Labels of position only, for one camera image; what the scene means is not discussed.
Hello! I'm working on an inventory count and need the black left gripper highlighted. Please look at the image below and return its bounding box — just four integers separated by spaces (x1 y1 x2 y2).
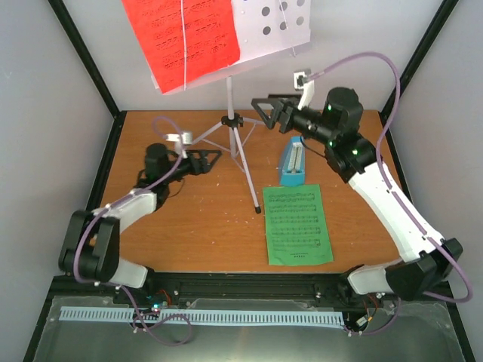
163 150 222 183

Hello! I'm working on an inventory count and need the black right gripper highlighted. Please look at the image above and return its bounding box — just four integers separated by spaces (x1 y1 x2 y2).
250 94 336 146

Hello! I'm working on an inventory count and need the blue metronome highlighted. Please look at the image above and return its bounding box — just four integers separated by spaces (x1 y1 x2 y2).
278 136 306 187

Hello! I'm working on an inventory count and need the white music stand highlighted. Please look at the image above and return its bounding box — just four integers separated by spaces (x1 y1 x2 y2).
139 1 311 197

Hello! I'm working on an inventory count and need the red sheet music page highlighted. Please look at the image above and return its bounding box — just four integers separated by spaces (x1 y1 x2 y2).
122 0 241 94

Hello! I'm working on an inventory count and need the green sheet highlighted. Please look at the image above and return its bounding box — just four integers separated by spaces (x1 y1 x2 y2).
263 185 334 266

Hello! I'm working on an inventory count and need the clear plastic metronome cover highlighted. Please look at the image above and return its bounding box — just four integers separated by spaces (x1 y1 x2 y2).
285 142 303 173

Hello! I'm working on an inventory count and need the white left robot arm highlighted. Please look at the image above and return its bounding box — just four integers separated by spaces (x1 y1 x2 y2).
58 143 222 304

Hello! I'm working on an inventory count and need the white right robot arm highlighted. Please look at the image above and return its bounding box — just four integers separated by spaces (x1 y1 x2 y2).
251 87 463 301

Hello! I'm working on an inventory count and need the small green led circuit board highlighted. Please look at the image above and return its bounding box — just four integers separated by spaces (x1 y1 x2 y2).
150 300 171 314

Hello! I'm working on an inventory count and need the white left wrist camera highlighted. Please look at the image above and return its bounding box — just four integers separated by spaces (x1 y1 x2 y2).
165 131 192 158

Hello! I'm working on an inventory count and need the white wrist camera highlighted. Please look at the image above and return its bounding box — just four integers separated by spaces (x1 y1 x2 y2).
293 69 315 110
165 131 192 158

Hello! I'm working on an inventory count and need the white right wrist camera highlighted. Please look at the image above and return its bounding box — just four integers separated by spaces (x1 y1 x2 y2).
293 69 315 110

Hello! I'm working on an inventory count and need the black right frame post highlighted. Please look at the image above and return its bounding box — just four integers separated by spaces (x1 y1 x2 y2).
380 0 460 118

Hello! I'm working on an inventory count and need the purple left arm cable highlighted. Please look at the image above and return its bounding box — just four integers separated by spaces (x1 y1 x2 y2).
73 115 193 346

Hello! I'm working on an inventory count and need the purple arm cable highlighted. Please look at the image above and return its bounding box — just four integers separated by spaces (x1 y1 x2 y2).
309 52 474 337
73 115 193 346

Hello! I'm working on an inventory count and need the light blue slotted cable duct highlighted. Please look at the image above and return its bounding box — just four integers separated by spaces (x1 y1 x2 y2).
58 306 344 329

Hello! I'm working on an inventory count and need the black aluminium front rail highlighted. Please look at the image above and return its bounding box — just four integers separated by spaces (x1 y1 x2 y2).
49 273 456 329

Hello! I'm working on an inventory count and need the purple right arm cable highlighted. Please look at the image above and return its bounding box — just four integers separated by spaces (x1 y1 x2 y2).
309 52 474 337

